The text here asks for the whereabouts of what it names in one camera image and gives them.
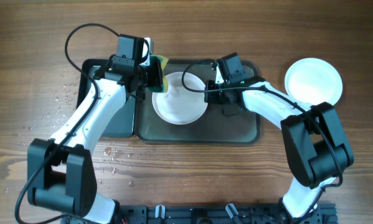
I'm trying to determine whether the green yellow sponge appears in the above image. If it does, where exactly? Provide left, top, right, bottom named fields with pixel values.
left=147, top=55, right=169, bottom=93

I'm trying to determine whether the white plate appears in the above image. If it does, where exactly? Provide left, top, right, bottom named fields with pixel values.
left=285, top=58, right=343, bottom=105
left=152, top=72, right=208, bottom=125

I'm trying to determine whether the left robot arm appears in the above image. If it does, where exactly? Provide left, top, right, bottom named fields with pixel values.
left=21, top=55, right=168, bottom=223

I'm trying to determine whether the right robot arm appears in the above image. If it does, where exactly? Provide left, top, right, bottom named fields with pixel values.
left=205, top=53, right=354, bottom=223

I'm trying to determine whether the black water tray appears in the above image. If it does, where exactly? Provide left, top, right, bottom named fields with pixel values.
left=77, top=59, right=136, bottom=138

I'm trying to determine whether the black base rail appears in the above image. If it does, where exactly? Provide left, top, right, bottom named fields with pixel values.
left=60, top=203, right=338, bottom=224

